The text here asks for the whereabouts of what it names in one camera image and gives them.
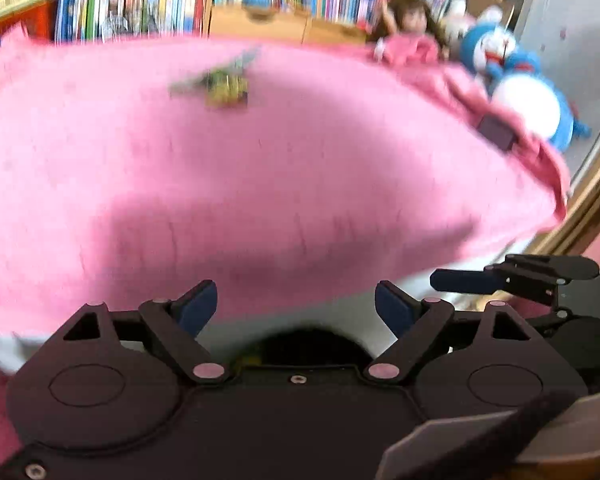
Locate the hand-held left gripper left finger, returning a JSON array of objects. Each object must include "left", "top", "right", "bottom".
[{"left": 60, "top": 280, "right": 231, "bottom": 386}]

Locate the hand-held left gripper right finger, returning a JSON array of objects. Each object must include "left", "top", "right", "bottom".
[{"left": 362, "top": 281, "right": 546, "bottom": 386}]

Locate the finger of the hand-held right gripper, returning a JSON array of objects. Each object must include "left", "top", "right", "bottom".
[
  {"left": 430, "top": 255, "right": 600, "bottom": 306},
  {"left": 522, "top": 310, "right": 571, "bottom": 334}
]

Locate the pink rabbit print towel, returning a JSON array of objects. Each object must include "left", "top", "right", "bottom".
[{"left": 0, "top": 25, "right": 572, "bottom": 342}]

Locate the dark purple square pad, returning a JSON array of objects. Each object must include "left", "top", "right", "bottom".
[{"left": 478, "top": 114, "right": 517, "bottom": 152}]

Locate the blue white round plush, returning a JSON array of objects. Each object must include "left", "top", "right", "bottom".
[{"left": 487, "top": 42, "right": 593, "bottom": 153}]

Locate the yellow green foil wrapper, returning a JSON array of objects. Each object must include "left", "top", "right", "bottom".
[{"left": 204, "top": 70, "right": 252, "bottom": 109}]

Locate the blue cat plush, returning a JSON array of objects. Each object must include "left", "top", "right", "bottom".
[{"left": 459, "top": 7, "right": 518, "bottom": 92}]

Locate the clear green printed wrapper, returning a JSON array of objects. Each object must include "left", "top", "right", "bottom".
[{"left": 169, "top": 49, "right": 262, "bottom": 99}]

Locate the brown haired doll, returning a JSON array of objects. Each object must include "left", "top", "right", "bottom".
[{"left": 369, "top": 0, "right": 452, "bottom": 63}]

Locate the wooden drawer organizer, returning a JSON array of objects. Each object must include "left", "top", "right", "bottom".
[{"left": 207, "top": 2, "right": 377, "bottom": 47}]

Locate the red plastic crate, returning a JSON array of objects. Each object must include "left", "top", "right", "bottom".
[{"left": 0, "top": 2, "right": 57, "bottom": 46}]

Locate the gold curved frame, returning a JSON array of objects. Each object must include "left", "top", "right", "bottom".
[{"left": 524, "top": 124, "right": 600, "bottom": 261}]

